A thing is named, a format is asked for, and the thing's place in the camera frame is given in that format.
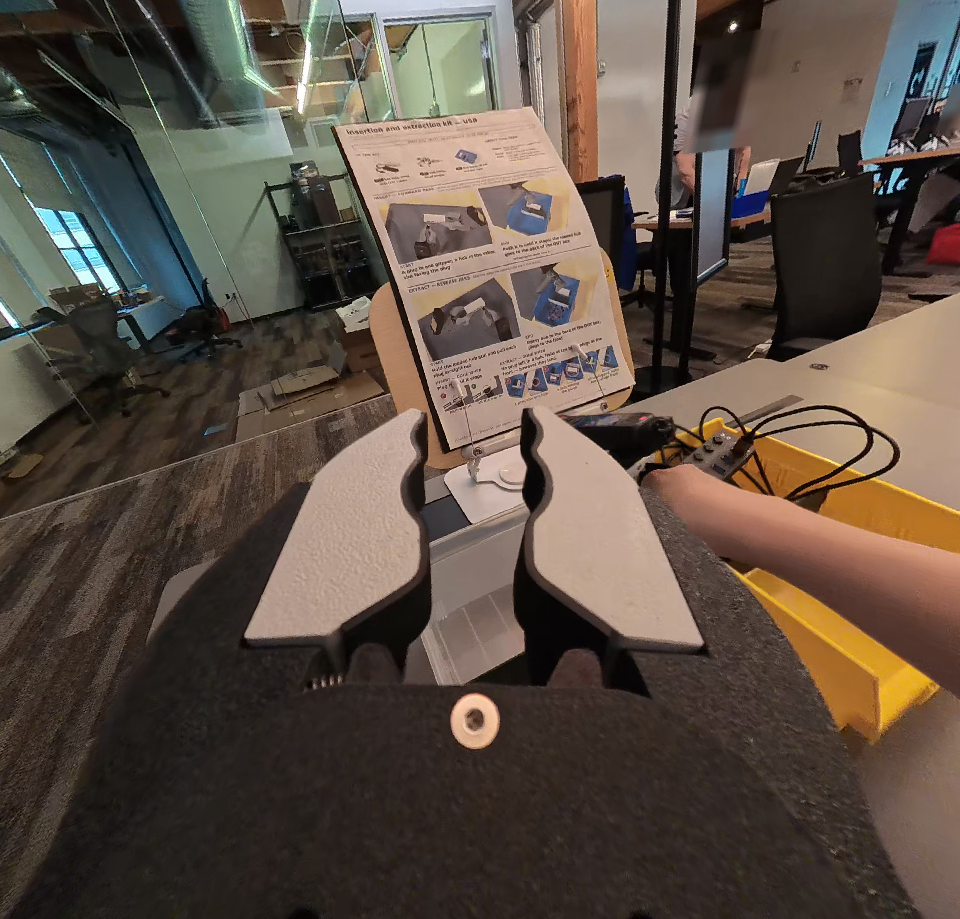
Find white stand base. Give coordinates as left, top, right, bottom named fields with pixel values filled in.
left=444, top=439, right=531, bottom=528

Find black office chair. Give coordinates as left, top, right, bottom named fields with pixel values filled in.
left=33, top=296, right=172, bottom=419
left=765, top=172, right=885, bottom=365
left=176, top=277, right=245, bottom=365

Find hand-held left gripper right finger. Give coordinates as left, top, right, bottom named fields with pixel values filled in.
left=512, top=406, right=707, bottom=688

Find black usb hub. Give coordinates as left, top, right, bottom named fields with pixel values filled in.
left=651, top=427, right=760, bottom=485

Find cardboard box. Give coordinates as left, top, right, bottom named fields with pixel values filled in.
left=341, top=320, right=385, bottom=374

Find printed instruction sheet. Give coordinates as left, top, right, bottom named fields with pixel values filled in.
left=332, top=106, right=636, bottom=455

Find black metal shelf rack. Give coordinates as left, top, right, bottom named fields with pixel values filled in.
left=262, top=172, right=381, bottom=313

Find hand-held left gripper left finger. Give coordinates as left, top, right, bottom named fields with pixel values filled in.
left=243, top=409, right=434, bottom=688

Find black hub cord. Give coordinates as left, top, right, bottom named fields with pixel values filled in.
left=671, top=405, right=901, bottom=506

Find yellow plastic bin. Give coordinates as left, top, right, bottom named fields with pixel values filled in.
left=651, top=418, right=960, bottom=745

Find flattened cardboard sheet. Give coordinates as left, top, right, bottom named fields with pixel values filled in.
left=236, top=364, right=390, bottom=442

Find person's right forearm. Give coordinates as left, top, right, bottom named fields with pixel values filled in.
left=643, top=465, right=960, bottom=700

